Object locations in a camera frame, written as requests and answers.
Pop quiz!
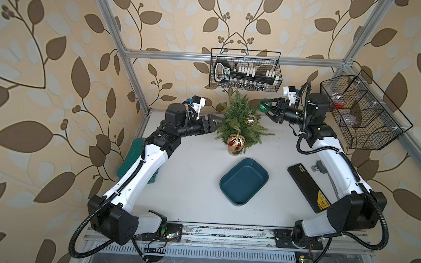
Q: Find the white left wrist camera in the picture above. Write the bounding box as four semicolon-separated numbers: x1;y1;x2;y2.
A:
187;96;206;120

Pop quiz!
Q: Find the small grey metal bracket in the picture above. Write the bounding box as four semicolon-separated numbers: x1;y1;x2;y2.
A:
311;160;328;174

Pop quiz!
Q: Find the red item in basket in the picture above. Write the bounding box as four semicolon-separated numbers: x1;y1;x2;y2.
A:
330;94;346;109

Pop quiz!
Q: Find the side black wire basket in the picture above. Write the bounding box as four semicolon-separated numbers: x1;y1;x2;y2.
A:
320;70;413;151

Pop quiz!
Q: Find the teal plastic tray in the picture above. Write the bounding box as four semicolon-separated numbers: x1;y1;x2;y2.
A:
219;158;269;206

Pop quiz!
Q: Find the shiny gold ball ornament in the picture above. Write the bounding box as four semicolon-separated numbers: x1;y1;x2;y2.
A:
245;114;258;126

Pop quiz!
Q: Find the green book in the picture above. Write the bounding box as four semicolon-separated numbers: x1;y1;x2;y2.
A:
117;138;144;179

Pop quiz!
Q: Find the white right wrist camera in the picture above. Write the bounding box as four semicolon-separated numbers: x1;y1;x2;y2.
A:
283;86;301;108

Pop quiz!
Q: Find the small green christmas tree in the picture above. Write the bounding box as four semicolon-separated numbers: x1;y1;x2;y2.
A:
216;93;275;153

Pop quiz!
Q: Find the red gold striped ornament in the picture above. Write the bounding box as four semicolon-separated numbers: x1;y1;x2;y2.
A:
226;127;246;156

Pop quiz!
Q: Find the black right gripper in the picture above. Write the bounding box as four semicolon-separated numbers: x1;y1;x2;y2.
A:
261;97;312;128

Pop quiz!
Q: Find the green glitter ball ornament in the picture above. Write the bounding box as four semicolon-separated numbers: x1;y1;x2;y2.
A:
257;99;276;114

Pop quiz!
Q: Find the black socket tool set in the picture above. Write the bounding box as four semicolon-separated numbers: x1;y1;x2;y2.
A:
210;59;282;86

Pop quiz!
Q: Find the black flat box yellow label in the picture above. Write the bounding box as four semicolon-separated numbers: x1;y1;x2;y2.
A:
287;164;331;214

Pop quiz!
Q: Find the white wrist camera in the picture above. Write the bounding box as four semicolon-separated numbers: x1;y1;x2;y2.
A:
187;96;206;120
283;86;301;108

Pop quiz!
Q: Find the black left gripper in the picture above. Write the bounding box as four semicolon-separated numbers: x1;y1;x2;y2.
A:
173;113;224;141

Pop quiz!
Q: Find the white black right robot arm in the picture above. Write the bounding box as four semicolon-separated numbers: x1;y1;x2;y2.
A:
259;82;389;251

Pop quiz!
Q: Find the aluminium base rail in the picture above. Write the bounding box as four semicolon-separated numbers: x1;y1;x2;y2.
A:
82;217;372;255

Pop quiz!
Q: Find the back black wire basket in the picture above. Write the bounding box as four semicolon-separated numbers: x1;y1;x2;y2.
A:
209;48;283;93

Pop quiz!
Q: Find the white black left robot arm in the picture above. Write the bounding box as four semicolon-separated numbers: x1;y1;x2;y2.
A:
68;100;226;259

